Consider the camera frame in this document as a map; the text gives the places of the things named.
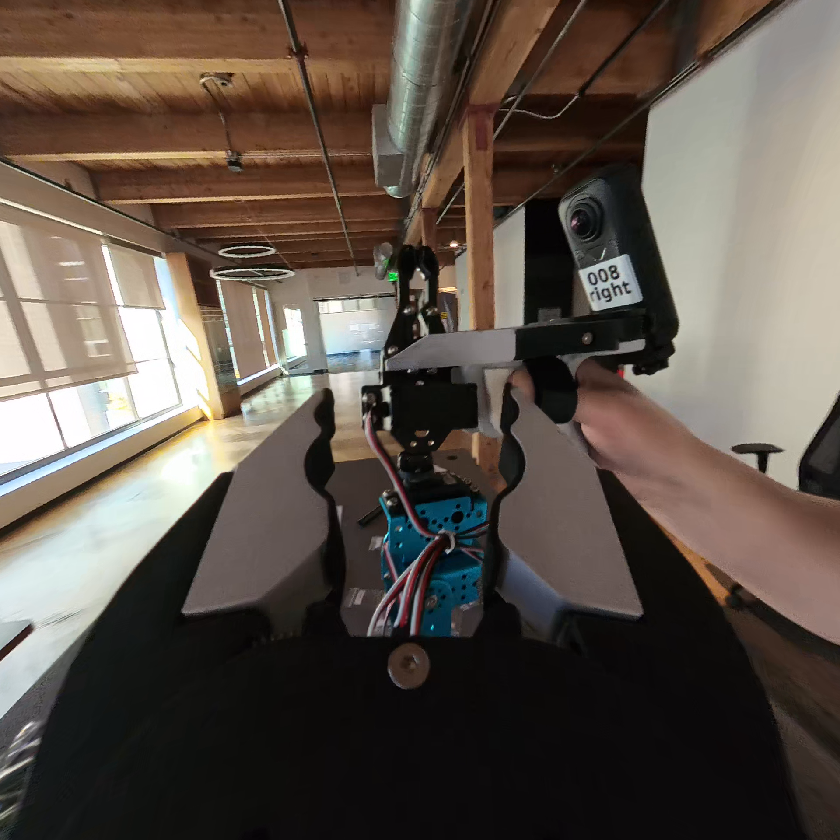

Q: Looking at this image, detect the silver ventilation duct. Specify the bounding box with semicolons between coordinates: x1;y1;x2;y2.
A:
371;0;475;199

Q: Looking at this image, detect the person's right hand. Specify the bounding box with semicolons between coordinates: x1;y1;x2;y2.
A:
507;357;713;490

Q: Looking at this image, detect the thin ceiling sprinkler pipe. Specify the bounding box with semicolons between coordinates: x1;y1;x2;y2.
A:
277;0;361;277

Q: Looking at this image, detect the black swivel office chair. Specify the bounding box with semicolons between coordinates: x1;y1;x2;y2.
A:
730;392;840;501

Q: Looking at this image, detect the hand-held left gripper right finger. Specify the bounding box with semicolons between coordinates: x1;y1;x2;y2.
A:
481;389;644;639

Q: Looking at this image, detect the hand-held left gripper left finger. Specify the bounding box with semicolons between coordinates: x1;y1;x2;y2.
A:
182;387;349;637

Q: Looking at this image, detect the arm servo cable bundle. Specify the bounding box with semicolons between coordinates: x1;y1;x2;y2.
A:
366;528;488;639

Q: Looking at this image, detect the black toy claw with servo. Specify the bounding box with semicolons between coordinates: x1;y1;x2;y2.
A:
360;243;481;455

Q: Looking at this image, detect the blue toy robot arm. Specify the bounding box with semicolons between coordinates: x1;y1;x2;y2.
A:
376;451;491;639

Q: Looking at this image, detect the claw servo cable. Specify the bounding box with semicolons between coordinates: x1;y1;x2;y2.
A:
363;406;434;532

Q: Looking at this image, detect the large ring ceiling light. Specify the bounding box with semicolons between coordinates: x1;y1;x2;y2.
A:
209;264;298;283

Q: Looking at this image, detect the beige roller blind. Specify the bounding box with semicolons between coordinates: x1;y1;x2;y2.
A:
0;217;140;400
104;243;166;311

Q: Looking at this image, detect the person's right forearm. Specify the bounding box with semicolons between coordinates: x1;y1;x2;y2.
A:
656;440;840;645

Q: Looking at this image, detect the wooden support column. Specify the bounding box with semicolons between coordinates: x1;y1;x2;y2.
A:
461;104;497;470

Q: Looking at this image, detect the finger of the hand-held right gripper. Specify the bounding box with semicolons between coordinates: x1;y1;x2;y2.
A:
384;327;527;373
449;363;511;438

